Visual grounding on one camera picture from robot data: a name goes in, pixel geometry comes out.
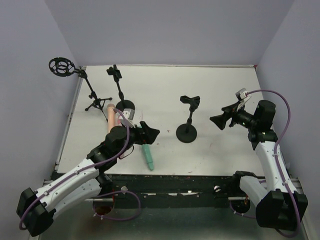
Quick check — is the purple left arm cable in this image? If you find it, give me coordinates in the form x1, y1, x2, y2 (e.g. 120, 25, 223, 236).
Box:
19, 108, 142, 231

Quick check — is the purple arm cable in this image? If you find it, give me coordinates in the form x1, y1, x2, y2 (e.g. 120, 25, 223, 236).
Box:
229, 89, 302, 238
19, 108, 142, 231

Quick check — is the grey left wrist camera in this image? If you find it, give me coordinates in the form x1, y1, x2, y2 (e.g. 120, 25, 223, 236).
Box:
118, 108, 135, 126

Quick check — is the black round-base clamp stand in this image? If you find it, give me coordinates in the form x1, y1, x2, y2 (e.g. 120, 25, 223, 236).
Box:
106, 64, 136, 111

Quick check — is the pink toy microphone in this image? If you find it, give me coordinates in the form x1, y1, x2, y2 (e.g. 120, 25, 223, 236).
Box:
114, 109, 123, 127

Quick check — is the aluminium extrusion rail frame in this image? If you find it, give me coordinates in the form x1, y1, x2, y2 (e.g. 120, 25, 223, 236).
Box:
39, 65, 311, 240

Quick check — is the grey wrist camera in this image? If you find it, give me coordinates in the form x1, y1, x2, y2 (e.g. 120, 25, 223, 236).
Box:
118, 108, 135, 126
235, 88, 251, 105

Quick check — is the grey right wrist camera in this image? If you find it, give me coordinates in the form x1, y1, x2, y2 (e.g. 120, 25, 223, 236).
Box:
235, 88, 251, 105

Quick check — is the black robot base mounting bar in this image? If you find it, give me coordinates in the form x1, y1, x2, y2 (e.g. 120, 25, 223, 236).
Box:
51, 171, 266, 210

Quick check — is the black tripod shock-mount stand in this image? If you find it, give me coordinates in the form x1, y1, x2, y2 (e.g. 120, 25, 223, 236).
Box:
47, 56, 113, 112

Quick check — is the beige toy microphone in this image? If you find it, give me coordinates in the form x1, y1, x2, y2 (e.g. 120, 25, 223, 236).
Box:
107, 103, 116, 134

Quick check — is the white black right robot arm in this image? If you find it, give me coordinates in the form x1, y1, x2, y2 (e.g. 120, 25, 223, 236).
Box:
210, 100, 308, 231

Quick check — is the mint green toy microphone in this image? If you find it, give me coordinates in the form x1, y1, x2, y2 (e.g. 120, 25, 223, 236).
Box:
141, 144, 155, 171

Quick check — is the black round-base clip mic stand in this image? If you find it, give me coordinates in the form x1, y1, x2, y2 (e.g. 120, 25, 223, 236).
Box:
176, 95, 201, 144

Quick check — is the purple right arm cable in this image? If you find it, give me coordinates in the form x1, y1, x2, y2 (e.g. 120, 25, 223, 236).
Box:
229, 89, 302, 238

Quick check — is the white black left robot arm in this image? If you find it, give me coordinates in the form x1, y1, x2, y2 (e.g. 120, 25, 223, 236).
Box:
16, 121, 160, 237

